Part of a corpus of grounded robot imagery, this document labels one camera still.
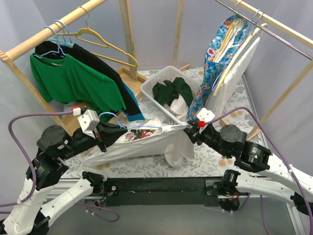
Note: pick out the green and white raglan shirt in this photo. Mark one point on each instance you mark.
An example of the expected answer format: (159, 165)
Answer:
(176, 96)

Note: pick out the white t shirt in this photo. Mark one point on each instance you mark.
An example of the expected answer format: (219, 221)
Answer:
(170, 141)

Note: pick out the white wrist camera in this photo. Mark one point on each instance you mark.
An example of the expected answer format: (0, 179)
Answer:
(87, 119)
(204, 115)

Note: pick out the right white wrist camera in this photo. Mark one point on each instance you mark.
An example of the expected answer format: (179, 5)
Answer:
(204, 115)

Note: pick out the metal hanging rod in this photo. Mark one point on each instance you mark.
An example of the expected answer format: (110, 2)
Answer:
(273, 22)

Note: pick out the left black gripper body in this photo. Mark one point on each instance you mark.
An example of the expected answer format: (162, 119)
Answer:
(100, 139)

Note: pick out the white fleece garment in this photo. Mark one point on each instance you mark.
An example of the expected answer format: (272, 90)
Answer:
(216, 103)

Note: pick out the wooden clothes rack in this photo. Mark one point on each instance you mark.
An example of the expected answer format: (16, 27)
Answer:
(132, 78)
(272, 69)

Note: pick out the cream wooden hanger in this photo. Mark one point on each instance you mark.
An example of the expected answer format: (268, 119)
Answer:
(229, 64)

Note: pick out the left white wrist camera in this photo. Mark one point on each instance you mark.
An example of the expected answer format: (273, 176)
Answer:
(87, 119)

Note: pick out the floral patterned table mat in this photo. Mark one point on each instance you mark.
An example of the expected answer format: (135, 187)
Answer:
(206, 162)

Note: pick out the teal t shirt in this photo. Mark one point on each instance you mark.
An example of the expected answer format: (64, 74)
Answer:
(132, 110)

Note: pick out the blue floral garment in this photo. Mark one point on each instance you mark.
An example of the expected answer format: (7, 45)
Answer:
(212, 70)

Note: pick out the black t shirt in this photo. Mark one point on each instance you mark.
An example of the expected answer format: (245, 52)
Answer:
(94, 62)

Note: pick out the wooden clothes rack right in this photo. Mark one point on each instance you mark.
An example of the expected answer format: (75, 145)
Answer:
(272, 69)

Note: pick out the bright green t shirt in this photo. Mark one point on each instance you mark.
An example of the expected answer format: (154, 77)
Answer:
(67, 80)

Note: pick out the teal plastic hanger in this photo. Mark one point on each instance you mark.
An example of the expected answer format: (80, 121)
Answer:
(61, 42)

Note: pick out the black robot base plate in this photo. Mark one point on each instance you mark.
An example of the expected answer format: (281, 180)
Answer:
(156, 191)

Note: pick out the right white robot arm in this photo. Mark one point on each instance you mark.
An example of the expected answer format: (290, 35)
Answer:
(278, 181)

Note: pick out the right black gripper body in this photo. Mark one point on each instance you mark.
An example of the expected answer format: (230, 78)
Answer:
(195, 133)

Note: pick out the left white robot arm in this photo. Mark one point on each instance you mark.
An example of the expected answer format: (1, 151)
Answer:
(31, 216)

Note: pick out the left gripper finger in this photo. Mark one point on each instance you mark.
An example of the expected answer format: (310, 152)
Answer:
(109, 128)
(108, 138)

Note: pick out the wooden clothes rack left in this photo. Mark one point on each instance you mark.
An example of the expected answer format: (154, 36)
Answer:
(132, 78)

